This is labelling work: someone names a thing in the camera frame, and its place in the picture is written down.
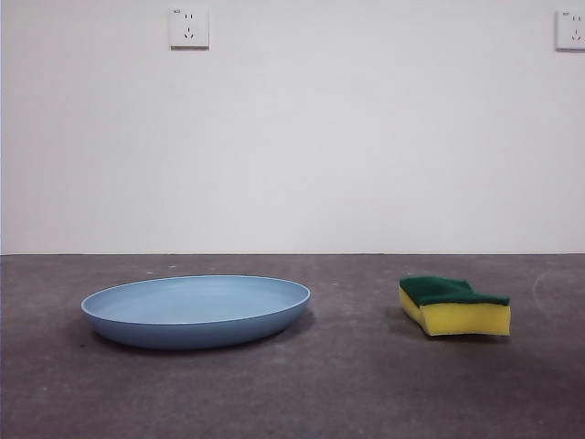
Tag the white wall socket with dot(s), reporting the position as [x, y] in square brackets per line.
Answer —
[571, 29]
[189, 27]

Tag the blue round plate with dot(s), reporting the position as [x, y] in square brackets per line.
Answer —
[192, 315]

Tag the yellow sponge with green pad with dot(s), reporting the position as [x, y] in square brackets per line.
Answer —
[461, 318]

